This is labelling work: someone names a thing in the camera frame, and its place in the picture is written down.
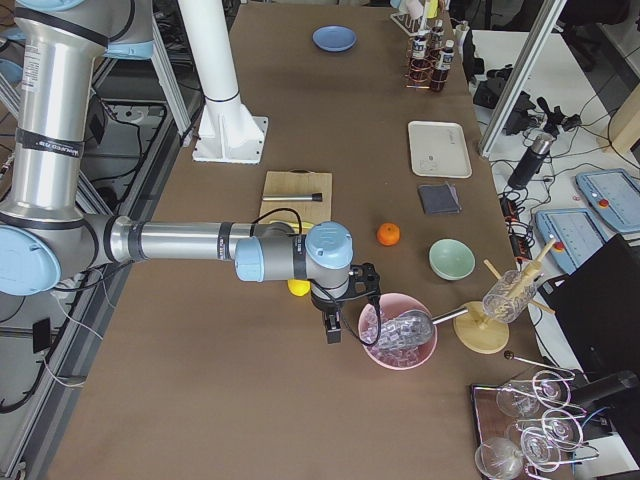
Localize steel muddler black tip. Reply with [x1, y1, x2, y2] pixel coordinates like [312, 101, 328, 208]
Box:
[262, 192, 323, 202]

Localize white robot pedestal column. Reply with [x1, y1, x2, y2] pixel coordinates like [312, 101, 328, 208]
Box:
[179, 0, 268, 165]

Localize copper wire bottle rack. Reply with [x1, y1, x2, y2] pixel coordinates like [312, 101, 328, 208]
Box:
[405, 27, 455, 92]

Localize steel ice scoop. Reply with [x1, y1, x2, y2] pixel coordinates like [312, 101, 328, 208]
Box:
[376, 307, 468, 350]

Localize blue plate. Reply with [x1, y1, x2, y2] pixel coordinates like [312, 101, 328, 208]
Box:
[312, 25, 357, 53]

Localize wine glass rack tray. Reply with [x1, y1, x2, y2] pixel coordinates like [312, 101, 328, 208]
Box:
[471, 385, 599, 479]

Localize cream rabbit tray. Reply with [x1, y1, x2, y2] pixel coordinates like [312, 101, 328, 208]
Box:
[408, 120, 472, 179]

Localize black monitor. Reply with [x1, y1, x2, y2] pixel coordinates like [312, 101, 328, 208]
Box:
[539, 234, 639, 377]

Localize orange fruit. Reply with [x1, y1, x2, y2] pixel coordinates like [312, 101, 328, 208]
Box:
[376, 222, 401, 246]

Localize wooden cutting board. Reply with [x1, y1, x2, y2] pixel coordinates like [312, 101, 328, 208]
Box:
[259, 171, 333, 224]

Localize wooden cup tree stand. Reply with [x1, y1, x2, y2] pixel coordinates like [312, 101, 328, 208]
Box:
[453, 239, 555, 354]

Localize mint green bowl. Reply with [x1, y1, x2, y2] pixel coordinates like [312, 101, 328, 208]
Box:
[428, 239, 476, 281]

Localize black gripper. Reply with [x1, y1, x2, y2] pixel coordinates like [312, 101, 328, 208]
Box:
[310, 263, 381, 344]

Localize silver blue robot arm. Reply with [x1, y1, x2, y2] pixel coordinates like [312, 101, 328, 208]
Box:
[1, 1, 381, 343]

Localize clear textured glass cup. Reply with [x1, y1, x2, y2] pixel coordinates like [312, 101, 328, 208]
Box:
[482, 270, 536, 324]

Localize pink bowl with ice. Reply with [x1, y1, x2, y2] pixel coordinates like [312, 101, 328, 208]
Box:
[358, 293, 438, 370]

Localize black power strip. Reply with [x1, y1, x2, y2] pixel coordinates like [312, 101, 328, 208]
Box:
[498, 192, 535, 260]

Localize grey folded cloth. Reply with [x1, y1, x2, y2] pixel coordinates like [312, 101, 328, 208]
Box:
[418, 183, 461, 215]

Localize yellow lemon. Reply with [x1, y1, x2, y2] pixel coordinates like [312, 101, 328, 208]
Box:
[287, 279, 311, 297]

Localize clear wine glass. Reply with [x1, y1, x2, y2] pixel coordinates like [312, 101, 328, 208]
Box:
[474, 437, 524, 480]
[520, 427, 561, 473]
[532, 370, 571, 408]
[496, 381, 540, 418]

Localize dark sauce bottle white cap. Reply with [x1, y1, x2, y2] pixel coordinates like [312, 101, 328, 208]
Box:
[430, 40, 455, 92]

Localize blue teach pendant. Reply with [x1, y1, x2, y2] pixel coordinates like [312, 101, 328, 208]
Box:
[535, 208, 609, 274]
[575, 168, 639, 234]

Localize black thermos bottle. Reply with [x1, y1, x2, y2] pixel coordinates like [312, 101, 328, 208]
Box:
[507, 132, 555, 190]

